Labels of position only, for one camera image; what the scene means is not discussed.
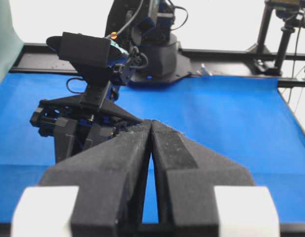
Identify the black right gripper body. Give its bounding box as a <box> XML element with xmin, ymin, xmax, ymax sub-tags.
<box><xmin>30</xmin><ymin>82</ymin><xmax>142</xmax><ymax>162</ymax></box>

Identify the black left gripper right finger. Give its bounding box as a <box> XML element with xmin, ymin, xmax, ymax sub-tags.
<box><xmin>151</xmin><ymin>120</ymin><xmax>255</xmax><ymax>237</ymax></box>

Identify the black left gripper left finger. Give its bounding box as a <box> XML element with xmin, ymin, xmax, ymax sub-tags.
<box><xmin>39</xmin><ymin>120</ymin><xmax>152</xmax><ymax>237</ymax></box>

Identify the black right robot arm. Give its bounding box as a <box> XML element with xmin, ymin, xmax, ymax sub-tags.
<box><xmin>30</xmin><ymin>0</ymin><xmax>191</xmax><ymax>162</ymax></box>

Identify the blue work mat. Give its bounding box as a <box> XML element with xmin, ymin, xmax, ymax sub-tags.
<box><xmin>0</xmin><ymin>74</ymin><xmax>305</xmax><ymax>223</ymax></box>

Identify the green backdrop sheet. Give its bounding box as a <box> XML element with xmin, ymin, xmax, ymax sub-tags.
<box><xmin>0</xmin><ymin>0</ymin><xmax>24</xmax><ymax>84</ymax></box>

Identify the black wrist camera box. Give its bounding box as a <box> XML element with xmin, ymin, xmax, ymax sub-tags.
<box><xmin>45</xmin><ymin>31</ymin><xmax>130</xmax><ymax>87</ymax></box>

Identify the black aluminium frame rail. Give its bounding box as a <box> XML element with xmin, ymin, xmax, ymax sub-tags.
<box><xmin>9</xmin><ymin>43</ymin><xmax>305</xmax><ymax>88</ymax></box>

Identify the small metal bracket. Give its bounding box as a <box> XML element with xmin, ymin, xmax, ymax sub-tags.
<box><xmin>196</xmin><ymin>63</ymin><xmax>213</xmax><ymax>76</ymax></box>

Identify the black camera stand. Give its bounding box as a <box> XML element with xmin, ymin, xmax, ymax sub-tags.
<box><xmin>248</xmin><ymin>0</ymin><xmax>305</xmax><ymax>76</ymax></box>

